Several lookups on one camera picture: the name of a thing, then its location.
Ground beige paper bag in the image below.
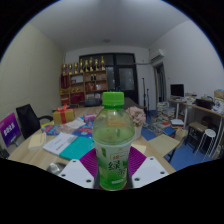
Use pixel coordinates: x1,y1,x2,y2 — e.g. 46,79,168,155
174,128,188,143

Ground multicolour printed book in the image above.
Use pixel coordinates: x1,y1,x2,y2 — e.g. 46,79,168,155
41,124,71,136

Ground teal booklet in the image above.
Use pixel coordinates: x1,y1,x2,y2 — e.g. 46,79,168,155
59,135,96,162

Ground pale yellow envelope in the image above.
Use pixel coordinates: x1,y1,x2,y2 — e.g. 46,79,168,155
130,143,148,155

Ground black tripod stand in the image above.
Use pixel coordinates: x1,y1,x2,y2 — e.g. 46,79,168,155
141,77,150,111

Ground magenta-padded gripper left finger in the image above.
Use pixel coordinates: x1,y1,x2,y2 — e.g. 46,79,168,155
57,147,100,190

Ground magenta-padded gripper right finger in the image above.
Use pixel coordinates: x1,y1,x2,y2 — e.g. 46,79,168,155
126,145,170,190

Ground green tea drink bottle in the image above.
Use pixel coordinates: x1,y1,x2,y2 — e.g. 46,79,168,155
92,91,136,191

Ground black office chair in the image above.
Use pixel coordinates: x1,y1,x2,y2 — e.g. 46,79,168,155
15,103,54,140

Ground pink box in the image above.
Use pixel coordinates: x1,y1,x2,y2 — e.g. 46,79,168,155
83,113,98,123

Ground blue printed book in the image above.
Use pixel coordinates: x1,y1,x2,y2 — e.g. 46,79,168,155
71,121,95,138

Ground white wall air conditioner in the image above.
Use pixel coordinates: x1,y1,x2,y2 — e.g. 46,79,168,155
148,48,167,63

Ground stack of books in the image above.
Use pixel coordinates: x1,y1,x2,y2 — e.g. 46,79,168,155
155,101,173,124

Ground black framed glass door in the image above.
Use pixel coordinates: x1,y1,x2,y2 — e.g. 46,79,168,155
78,53,139,105

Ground pink flowers in white pot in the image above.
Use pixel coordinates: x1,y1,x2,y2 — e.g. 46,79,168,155
125,105,147,141

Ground purple sign board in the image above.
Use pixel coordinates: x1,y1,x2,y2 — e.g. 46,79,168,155
0,112,22,148

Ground brown wooden stool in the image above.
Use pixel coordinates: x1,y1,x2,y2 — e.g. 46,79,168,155
186,121,208,144

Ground wooden shelf unit with trophies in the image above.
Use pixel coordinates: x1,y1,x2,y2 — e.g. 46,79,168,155
59,55,109,107

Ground white paper sheets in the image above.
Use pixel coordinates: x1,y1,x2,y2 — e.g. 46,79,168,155
64,118,87,130

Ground pale yellow notepad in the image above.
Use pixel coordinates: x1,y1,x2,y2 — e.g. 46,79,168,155
27,131,48,151

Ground black computer monitor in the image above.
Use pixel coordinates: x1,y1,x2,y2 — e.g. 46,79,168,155
169,83,185,99

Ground small wooden side table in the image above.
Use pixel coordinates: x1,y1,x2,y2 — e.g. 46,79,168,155
147,133,181,163

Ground white booklet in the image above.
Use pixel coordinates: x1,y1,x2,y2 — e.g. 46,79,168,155
42,131,78,157

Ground yellow gift box red ribbon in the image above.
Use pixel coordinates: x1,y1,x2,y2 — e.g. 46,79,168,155
52,104,76,126

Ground cluttered wooden side desk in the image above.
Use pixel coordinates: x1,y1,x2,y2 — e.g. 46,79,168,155
181,89,224,161

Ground white round stool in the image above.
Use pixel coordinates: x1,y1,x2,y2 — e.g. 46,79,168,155
199,128,218,158

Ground grey-brown armchair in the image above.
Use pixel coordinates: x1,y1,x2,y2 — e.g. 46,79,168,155
123,97,141,109

